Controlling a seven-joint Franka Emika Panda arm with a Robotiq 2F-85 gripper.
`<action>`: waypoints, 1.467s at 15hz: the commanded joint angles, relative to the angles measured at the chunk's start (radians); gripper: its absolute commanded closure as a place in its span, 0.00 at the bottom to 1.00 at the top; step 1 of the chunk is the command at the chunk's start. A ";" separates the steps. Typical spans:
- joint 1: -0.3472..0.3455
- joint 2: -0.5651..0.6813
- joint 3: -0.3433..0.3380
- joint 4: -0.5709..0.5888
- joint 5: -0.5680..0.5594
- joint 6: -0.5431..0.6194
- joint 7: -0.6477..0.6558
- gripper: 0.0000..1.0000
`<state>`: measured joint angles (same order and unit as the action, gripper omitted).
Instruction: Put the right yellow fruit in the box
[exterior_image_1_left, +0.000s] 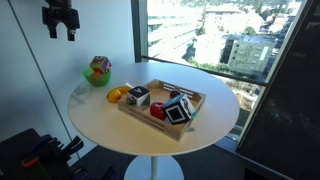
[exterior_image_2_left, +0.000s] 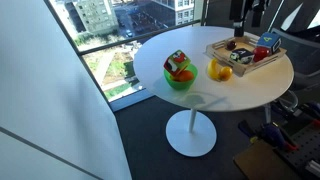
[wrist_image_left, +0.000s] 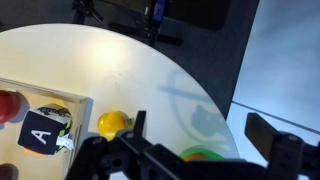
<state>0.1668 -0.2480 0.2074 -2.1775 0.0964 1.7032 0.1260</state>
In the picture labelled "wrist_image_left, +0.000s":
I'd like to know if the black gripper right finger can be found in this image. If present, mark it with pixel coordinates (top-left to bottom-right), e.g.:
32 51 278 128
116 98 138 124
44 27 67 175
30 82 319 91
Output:
245 113 282 161

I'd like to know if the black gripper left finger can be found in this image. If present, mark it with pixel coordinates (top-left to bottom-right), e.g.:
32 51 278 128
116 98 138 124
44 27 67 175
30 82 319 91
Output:
133 111 146 136

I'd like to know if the round yellow toy fruit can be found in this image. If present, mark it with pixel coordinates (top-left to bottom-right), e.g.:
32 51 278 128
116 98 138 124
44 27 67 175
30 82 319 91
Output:
97 111 129 141

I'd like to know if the orange toy fruit in bowl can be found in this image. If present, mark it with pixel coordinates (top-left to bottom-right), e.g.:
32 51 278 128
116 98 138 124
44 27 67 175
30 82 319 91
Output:
183 153 205 162

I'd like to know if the green plastic bowl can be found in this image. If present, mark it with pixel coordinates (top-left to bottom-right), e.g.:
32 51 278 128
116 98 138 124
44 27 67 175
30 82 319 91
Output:
179 145 224 160

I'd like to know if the dark blue letter cube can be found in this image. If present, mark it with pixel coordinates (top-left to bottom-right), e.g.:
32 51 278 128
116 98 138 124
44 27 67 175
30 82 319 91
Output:
18 104 74 155

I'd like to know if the black tripod stand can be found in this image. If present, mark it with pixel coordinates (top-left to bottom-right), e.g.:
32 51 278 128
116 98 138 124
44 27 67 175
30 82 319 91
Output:
71 0 183 47

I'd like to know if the red toy apple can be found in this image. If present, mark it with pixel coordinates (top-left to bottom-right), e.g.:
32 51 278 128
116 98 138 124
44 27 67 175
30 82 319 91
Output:
0 90 20 124

